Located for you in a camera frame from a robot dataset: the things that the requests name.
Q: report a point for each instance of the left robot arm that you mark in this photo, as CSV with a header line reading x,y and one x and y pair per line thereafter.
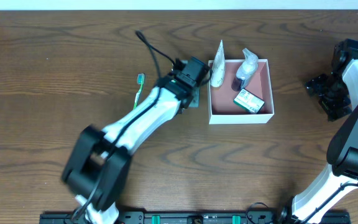
x,y
97,169

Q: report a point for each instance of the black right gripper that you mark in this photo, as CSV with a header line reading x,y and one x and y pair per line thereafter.
x,y
319,86

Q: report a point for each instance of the white box pink interior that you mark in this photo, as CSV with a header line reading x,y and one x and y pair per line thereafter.
x,y
222,109

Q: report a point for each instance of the clear bottle blue liquid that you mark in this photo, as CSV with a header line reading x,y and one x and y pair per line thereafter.
x,y
246,71

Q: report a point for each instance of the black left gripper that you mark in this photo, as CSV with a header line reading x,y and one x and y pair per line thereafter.
x,y
194,98

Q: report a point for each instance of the green white soap packet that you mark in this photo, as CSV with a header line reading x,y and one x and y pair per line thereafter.
x,y
249,101

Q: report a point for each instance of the green white toothbrush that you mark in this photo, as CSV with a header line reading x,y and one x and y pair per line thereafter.
x,y
140,82

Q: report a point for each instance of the white floral lotion tube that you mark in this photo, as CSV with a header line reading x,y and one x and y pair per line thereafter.
x,y
218,67

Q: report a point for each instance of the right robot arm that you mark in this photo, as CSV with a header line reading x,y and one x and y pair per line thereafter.
x,y
340,174

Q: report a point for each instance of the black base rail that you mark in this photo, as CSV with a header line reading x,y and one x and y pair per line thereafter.
x,y
262,217

